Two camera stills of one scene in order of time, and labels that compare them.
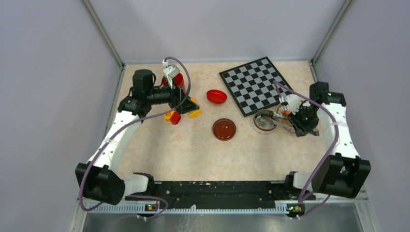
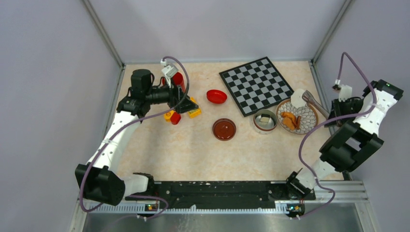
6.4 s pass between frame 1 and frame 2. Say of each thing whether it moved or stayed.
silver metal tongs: moved
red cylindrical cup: stayed
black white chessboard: stayed
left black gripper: stayed
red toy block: stayed
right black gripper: moved
